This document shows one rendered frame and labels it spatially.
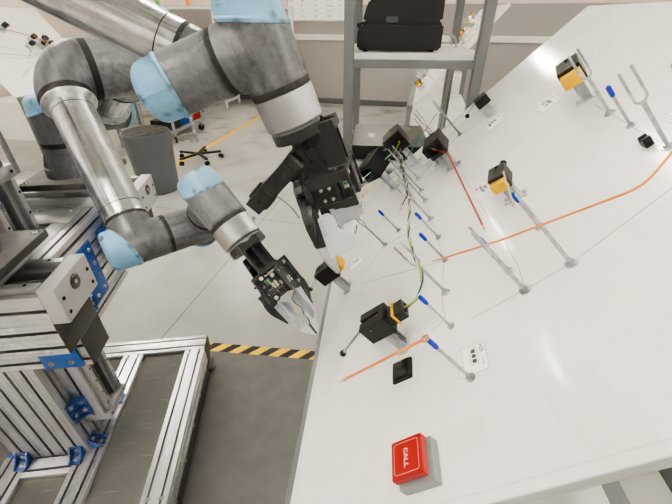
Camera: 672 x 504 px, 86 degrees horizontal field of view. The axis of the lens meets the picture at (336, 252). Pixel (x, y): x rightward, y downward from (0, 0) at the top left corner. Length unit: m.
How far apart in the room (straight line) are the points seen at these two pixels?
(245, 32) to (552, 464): 0.55
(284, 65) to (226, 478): 1.59
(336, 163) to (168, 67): 0.22
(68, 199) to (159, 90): 0.95
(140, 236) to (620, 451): 0.71
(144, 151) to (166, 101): 3.55
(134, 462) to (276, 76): 1.48
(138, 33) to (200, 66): 0.17
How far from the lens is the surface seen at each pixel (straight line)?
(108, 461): 1.73
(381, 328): 0.65
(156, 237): 0.72
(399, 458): 0.55
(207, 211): 0.66
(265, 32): 0.45
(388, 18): 1.49
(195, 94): 0.48
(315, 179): 0.47
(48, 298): 0.92
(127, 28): 0.63
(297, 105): 0.45
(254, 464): 1.78
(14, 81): 5.37
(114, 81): 0.93
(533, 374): 0.53
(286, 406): 1.89
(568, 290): 0.58
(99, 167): 0.79
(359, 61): 1.43
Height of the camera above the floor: 1.57
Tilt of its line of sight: 33 degrees down
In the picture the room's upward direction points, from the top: straight up
